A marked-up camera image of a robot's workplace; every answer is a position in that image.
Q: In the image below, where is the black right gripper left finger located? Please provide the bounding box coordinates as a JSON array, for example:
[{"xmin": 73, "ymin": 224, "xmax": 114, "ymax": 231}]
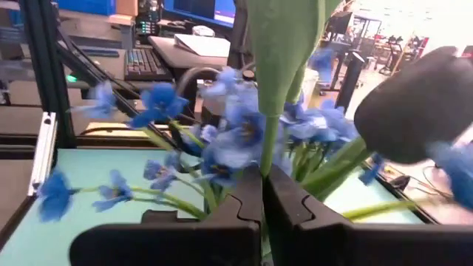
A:
[{"xmin": 69, "ymin": 164, "xmax": 264, "ymax": 266}]

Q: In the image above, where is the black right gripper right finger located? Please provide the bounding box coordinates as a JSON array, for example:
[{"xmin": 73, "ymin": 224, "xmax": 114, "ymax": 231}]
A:
[{"xmin": 263, "ymin": 164, "xmax": 473, "ymax": 266}]

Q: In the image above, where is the blue artificial flower bunch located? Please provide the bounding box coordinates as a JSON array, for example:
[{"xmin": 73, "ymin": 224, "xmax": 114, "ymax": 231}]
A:
[{"xmin": 36, "ymin": 47, "xmax": 473, "ymax": 222}]

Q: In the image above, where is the teal table mat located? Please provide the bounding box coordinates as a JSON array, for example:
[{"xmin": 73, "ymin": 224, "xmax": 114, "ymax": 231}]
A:
[{"xmin": 0, "ymin": 147, "xmax": 426, "ymax": 266}]

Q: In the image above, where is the backlit keyboard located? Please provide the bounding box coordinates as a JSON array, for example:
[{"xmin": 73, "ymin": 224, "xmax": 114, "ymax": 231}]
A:
[{"xmin": 124, "ymin": 47, "xmax": 174, "ymax": 81}]

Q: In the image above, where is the laptop computer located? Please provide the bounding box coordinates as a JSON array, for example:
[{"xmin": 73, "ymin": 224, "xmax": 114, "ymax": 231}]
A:
[{"xmin": 147, "ymin": 35, "xmax": 232, "ymax": 71}]

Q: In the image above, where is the white notebook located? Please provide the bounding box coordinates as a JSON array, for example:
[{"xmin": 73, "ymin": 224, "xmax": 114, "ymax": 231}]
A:
[{"xmin": 173, "ymin": 33, "xmax": 231, "ymax": 58}]

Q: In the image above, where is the white computer mouse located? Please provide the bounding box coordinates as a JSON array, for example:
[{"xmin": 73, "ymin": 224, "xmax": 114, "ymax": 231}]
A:
[{"xmin": 191, "ymin": 24, "xmax": 217, "ymax": 38}]

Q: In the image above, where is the black device with lights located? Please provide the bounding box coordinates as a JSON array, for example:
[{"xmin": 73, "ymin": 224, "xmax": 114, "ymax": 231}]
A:
[{"xmin": 135, "ymin": 0, "xmax": 160, "ymax": 37}]

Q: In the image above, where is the computer monitor lit screen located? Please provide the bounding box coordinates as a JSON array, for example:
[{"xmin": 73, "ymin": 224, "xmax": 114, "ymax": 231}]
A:
[{"xmin": 162, "ymin": 0, "xmax": 237, "ymax": 30}]

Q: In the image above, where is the cardboard box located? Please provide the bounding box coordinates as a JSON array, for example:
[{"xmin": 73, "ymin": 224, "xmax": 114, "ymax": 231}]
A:
[{"xmin": 115, "ymin": 0, "xmax": 140, "ymax": 18}]

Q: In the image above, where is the blue storage bin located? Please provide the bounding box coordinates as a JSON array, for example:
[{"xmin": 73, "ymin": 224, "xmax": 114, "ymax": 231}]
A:
[{"xmin": 55, "ymin": 0, "xmax": 118, "ymax": 16}]

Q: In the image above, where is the black floor post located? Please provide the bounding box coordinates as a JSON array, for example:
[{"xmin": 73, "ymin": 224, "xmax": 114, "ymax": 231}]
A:
[{"xmin": 335, "ymin": 50, "xmax": 367, "ymax": 114}]

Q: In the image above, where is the aluminium bracket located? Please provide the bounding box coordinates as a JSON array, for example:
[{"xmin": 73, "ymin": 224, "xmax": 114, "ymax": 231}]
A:
[{"xmin": 28, "ymin": 112, "xmax": 58, "ymax": 197}]

